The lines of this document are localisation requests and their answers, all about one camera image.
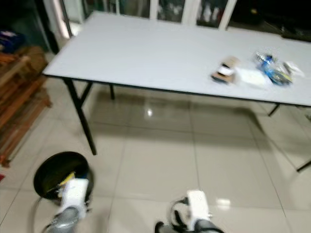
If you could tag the clear blue plastic bottle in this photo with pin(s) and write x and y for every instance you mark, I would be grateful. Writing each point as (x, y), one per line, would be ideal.
(272, 69)

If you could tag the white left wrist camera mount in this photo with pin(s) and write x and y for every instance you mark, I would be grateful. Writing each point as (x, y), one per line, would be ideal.
(76, 194)

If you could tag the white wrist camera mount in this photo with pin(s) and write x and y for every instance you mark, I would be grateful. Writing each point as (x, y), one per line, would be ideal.
(198, 206)
(76, 194)

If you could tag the blue box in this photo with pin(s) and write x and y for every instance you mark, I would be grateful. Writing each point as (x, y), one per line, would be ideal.
(10, 41)

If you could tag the white framed glass door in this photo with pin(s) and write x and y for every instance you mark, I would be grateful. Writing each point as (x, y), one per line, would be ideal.
(170, 10)

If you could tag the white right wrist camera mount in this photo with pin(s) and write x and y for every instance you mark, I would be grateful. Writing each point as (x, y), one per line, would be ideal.
(198, 206)

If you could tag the black round rubbish bin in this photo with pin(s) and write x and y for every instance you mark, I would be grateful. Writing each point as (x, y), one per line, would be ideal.
(53, 170)

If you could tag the white folding table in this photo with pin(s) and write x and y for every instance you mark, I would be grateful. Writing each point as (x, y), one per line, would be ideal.
(155, 56)

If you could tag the yellow white trash packet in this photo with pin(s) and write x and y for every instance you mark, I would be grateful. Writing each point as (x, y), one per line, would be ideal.
(67, 180)

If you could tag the brown wooden slatted rack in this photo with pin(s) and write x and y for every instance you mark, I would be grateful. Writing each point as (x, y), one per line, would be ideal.
(19, 97)

